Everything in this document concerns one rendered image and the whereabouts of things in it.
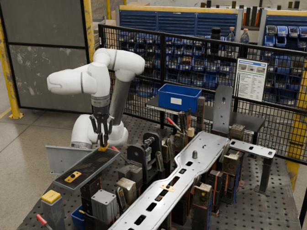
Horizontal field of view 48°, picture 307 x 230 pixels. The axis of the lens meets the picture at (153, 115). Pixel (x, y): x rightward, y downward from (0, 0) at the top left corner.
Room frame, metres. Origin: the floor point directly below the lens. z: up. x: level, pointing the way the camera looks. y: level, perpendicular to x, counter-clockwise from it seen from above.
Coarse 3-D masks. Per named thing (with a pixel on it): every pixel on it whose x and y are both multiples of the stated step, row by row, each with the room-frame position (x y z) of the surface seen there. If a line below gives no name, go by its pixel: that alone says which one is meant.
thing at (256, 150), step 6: (234, 144) 1.90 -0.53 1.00; (240, 144) 1.90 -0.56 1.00; (246, 144) 1.90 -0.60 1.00; (252, 144) 1.90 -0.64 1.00; (240, 150) 1.84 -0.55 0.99; (246, 150) 1.83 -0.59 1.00; (252, 150) 1.83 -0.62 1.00; (258, 150) 1.83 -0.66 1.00; (264, 150) 1.83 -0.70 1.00; (270, 150) 1.83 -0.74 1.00; (264, 156) 1.76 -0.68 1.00; (270, 156) 1.76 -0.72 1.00
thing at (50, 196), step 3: (48, 192) 1.24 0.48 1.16; (51, 192) 1.24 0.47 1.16; (54, 192) 1.24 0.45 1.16; (45, 195) 1.22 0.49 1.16; (48, 195) 1.22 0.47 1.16; (51, 195) 1.22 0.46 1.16; (54, 195) 1.22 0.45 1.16; (57, 195) 1.22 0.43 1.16; (42, 198) 1.20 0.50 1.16; (45, 198) 1.20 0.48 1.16; (48, 198) 1.20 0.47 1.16; (51, 198) 1.20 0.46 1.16; (54, 198) 1.20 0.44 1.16; (57, 198) 1.21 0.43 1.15; (48, 201) 1.18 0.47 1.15; (51, 201) 1.18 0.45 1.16
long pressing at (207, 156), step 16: (192, 144) 1.90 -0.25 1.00; (208, 144) 1.90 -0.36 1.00; (224, 144) 1.90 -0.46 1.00; (176, 160) 1.72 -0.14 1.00; (192, 160) 1.72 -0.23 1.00; (208, 160) 1.72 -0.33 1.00; (176, 176) 1.57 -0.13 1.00; (192, 176) 1.56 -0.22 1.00; (144, 192) 1.42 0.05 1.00; (160, 192) 1.43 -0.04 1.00; (176, 192) 1.43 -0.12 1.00; (128, 208) 1.30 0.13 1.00; (144, 208) 1.31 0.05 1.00; (160, 208) 1.31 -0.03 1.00; (128, 224) 1.20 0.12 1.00; (144, 224) 1.20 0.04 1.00; (160, 224) 1.21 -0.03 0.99
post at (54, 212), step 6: (60, 198) 1.22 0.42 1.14; (42, 204) 1.20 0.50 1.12; (48, 204) 1.18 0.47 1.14; (54, 204) 1.18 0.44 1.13; (60, 204) 1.21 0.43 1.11; (48, 210) 1.18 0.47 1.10; (54, 210) 1.18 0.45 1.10; (60, 210) 1.21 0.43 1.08; (48, 216) 1.18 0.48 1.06; (54, 216) 1.18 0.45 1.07; (60, 216) 1.20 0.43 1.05; (48, 222) 1.20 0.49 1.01; (54, 222) 1.17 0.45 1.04; (60, 222) 1.21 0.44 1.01; (54, 228) 1.18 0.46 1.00; (60, 228) 1.20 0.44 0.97
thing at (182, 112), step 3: (180, 111) 1.95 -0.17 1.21; (183, 111) 1.95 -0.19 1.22; (180, 114) 1.93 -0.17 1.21; (183, 114) 1.93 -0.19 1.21; (186, 114) 1.92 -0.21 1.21; (180, 117) 1.93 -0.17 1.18; (183, 117) 1.95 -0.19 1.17; (180, 120) 1.93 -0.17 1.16; (183, 120) 1.95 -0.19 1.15; (180, 123) 1.93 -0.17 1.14; (183, 123) 1.95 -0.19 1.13; (180, 126) 1.93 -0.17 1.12; (183, 126) 1.92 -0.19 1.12; (180, 129) 1.93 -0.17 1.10; (183, 129) 1.92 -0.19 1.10; (183, 132) 1.92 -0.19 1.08; (186, 135) 1.94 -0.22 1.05
